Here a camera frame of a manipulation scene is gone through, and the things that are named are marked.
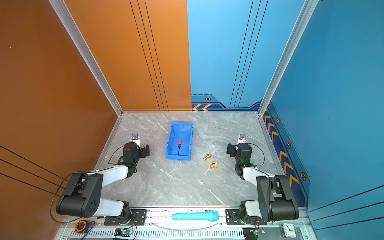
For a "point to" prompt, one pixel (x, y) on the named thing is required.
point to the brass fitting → (208, 155)
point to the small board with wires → (252, 233)
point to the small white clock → (288, 230)
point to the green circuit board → (123, 232)
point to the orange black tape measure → (81, 226)
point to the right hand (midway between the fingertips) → (236, 144)
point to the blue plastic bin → (184, 131)
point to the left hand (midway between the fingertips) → (139, 143)
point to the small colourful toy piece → (214, 165)
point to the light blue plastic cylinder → (211, 216)
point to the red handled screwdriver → (179, 143)
